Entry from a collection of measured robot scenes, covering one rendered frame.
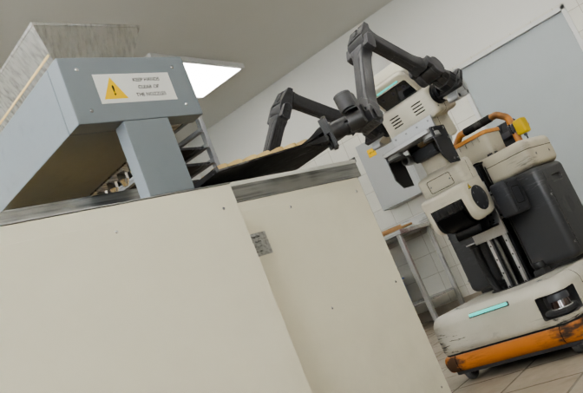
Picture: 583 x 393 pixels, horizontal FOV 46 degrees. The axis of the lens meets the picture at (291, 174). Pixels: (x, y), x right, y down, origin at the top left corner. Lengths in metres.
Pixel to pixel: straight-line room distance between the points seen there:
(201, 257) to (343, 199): 0.76
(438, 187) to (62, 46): 1.68
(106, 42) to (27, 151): 0.32
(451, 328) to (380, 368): 0.91
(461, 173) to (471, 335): 0.64
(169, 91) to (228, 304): 0.52
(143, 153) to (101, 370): 0.47
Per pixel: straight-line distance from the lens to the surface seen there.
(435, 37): 6.73
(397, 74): 2.80
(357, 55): 2.36
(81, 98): 1.51
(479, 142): 3.06
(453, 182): 2.80
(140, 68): 1.63
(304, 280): 1.90
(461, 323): 2.85
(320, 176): 2.12
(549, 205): 2.91
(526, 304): 2.68
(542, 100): 6.39
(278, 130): 2.66
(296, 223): 1.95
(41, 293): 1.30
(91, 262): 1.36
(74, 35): 1.71
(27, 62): 1.75
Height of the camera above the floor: 0.48
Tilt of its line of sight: 12 degrees up
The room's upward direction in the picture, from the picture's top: 23 degrees counter-clockwise
